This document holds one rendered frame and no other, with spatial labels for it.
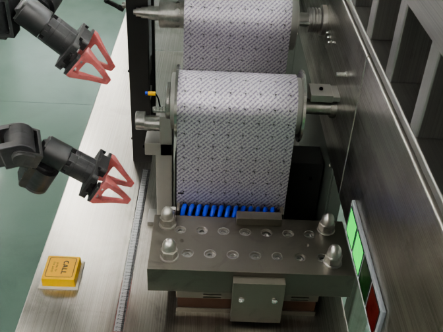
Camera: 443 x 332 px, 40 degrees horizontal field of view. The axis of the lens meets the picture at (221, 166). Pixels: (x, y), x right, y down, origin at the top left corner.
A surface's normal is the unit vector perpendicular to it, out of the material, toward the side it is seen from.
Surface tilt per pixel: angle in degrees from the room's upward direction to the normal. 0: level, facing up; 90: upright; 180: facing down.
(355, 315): 90
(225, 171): 90
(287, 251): 0
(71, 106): 0
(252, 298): 90
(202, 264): 0
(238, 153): 90
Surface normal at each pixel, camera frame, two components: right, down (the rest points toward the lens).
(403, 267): -1.00, -0.04
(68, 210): 0.04, -0.81
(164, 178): 0.00, 0.58
